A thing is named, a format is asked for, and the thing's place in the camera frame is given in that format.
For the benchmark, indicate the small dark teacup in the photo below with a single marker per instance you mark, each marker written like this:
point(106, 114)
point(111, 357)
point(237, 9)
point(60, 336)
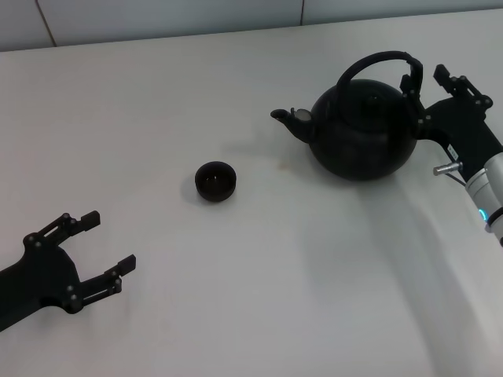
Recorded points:
point(216, 184)

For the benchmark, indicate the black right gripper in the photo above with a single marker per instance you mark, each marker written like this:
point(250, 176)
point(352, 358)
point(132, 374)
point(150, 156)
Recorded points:
point(460, 129)

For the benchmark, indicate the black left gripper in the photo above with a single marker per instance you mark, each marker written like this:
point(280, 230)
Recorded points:
point(35, 282)

